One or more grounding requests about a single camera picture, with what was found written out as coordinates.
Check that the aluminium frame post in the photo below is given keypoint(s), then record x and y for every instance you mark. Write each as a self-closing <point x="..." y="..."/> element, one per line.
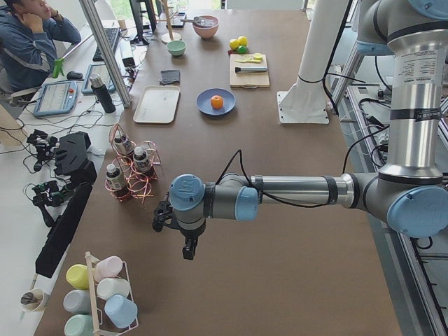
<point x="95" y="24"/>

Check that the black computer mouse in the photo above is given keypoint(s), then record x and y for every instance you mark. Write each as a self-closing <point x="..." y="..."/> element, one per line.
<point x="74" y="76"/>

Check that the beige tray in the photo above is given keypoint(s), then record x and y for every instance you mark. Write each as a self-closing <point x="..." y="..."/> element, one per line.
<point x="157" y="105"/>

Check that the blue plate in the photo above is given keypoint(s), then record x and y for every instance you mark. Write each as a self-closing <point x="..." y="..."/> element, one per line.
<point x="204" y="102"/>

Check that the mint green cup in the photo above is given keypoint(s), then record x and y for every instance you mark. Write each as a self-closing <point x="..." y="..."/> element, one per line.
<point x="79" y="325"/>

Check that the black foam block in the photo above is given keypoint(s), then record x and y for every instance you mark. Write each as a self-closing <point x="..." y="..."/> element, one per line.
<point x="71" y="159"/>

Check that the dark bottle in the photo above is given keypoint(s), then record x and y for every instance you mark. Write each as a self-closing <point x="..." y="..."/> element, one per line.
<point x="115" y="177"/>
<point x="122" y="144"/>
<point x="141" y="161"/>

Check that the white wire cup rack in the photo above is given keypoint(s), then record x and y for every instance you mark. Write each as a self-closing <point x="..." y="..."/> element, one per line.
<point x="102" y="325"/>

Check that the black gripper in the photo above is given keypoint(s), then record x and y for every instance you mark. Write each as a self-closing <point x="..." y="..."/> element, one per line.
<point x="189" y="235"/>

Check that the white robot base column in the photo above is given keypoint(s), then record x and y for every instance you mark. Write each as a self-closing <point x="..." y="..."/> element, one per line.
<point x="306" y="101"/>

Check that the yellow cup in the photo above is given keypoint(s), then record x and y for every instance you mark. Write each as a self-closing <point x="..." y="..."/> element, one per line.
<point x="77" y="277"/>

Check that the green clamp toy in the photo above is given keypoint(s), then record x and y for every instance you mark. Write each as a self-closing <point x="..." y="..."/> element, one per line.
<point x="58" y="68"/>

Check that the orange mandarin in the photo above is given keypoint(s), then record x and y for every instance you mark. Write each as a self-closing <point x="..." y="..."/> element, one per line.
<point x="217" y="102"/>

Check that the green lime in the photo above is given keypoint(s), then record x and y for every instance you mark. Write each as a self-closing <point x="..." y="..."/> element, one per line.
<point x="242" y="49"/>

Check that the dark bottle front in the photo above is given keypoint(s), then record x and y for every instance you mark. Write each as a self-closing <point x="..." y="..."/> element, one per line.
<point x="115" y="177"/>

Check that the white cup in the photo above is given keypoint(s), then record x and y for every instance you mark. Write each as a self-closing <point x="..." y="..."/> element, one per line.
<point x="109" y="287"/>

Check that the copper wire bottle rack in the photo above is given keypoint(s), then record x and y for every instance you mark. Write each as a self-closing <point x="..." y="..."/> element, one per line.
<point x="138" y="185"/>

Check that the black keyboard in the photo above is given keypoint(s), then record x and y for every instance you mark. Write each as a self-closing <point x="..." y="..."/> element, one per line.
<point x="112" y="36"/>

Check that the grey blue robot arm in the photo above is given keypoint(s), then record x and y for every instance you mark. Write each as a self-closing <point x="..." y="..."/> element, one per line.
<point x="406" y="193"/>

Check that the grey cup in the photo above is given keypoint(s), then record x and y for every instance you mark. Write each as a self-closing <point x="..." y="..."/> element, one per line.
<point x="77" y="302"/>

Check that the seated person in blue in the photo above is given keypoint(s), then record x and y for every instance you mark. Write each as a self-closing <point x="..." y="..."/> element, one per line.
<point x="28" y="32"/>

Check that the pink bowl with ice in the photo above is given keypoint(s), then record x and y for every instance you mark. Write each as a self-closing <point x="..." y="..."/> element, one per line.
<point x="205" y="26"/>

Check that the paper cup with utensils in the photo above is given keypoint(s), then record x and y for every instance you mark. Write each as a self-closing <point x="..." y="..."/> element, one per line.
<point x="34" y="300"/>

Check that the pink cup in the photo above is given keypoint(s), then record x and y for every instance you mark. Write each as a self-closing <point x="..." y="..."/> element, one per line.
<point x="108" y="268"/>

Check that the wooden stand with base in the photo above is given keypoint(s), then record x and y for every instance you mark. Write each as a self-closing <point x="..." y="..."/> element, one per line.
<point x="169" y="13"/>

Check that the dark bottle middle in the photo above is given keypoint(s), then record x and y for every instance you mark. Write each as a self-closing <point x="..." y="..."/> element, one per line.
<point x="141" y="161"/>

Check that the light blue cup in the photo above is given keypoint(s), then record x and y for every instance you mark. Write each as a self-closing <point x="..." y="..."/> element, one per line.
<point x="121" y="311"/>

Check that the wooden cutting board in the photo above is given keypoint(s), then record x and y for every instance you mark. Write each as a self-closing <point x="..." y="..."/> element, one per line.
<point x="248" y="80"/>

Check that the mint green bowl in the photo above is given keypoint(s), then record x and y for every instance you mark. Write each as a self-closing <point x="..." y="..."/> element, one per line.
<point x="176" y="48"/>

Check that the dark bottle top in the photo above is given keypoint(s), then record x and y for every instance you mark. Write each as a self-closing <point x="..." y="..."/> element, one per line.
<point x="122" y="144"/>

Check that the black handled knife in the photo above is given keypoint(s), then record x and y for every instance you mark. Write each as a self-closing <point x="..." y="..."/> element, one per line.
<point x="250" y="69"/>

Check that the black long bar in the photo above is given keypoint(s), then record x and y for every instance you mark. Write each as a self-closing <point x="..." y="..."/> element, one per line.
<point x="62" y="232"/>

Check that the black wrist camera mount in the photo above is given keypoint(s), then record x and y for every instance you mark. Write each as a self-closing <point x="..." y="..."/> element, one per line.
<point x="164" y="216"/>

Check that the yellow banana peel slices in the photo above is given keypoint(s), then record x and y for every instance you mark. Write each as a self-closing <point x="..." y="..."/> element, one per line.
<point x="255" y="58"/>

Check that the black thermos bottle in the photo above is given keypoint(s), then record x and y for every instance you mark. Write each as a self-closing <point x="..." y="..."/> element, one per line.
<point x="102" y="94"/>

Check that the dark grey cloth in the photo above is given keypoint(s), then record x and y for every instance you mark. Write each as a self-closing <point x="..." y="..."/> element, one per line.
<point x="170" y="76"/>

